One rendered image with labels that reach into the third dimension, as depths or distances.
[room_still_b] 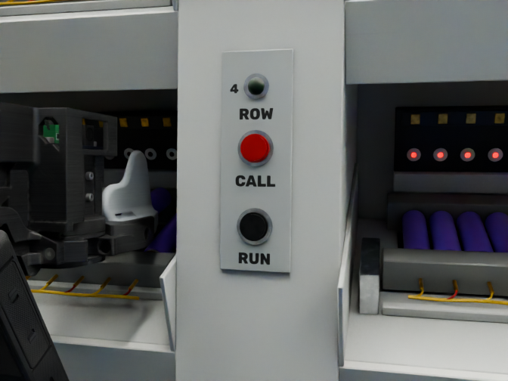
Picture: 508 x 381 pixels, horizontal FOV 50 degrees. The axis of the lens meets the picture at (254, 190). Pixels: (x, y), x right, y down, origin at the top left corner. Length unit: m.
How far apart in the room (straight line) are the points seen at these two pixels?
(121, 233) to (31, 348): 0.08
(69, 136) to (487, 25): 0.22
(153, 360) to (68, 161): 0.13
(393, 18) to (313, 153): 0.08
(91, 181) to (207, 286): 0.09
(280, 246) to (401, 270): 0.10
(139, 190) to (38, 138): 0.10
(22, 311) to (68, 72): 0.16
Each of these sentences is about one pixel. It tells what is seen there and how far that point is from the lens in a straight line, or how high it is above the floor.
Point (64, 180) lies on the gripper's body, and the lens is 0.28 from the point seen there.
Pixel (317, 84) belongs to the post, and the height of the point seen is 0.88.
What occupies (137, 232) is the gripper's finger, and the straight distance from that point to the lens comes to 0.32.
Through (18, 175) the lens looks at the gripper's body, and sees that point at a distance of 0.29.
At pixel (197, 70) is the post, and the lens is 0.32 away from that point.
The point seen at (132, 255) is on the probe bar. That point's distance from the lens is 0.39.
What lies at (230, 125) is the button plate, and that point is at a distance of 0.31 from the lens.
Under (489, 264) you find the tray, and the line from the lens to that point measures 0.37.
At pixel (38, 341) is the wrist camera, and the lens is 0.30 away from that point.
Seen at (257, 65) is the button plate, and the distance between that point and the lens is 0.31.
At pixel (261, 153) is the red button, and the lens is 0.30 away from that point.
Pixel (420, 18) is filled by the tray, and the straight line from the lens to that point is 0.31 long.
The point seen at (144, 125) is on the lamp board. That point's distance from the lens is 0.49.
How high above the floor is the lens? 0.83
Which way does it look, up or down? 1 degrees down
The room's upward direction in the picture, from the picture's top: 1 degrees clockwise
